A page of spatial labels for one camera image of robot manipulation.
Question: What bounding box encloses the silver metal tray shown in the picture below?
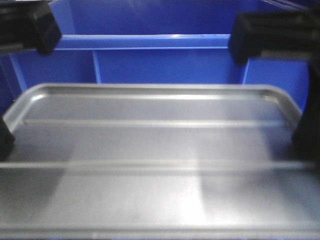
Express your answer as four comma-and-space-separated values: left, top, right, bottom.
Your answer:
0, 84, 320, 240

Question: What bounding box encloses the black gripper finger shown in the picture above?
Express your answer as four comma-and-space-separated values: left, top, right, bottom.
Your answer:
291, 59, 320, 162
0, 116, 15, 162
0, 0, 62, 55
228, 9, 320, 65

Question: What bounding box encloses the blue plastic box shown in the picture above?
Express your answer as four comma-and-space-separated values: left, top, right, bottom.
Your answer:
0, 0, 309, 112

